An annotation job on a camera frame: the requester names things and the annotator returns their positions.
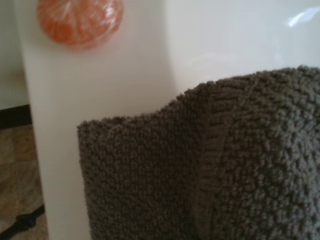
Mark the grey terry towel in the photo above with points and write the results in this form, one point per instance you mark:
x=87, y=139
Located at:
x=200, y=162

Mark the orange slice soap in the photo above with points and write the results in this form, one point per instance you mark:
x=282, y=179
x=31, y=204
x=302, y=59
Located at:
x=80, y=22

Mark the black wall baseboard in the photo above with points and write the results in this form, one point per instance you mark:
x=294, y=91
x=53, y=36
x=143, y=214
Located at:
x=13, y=117

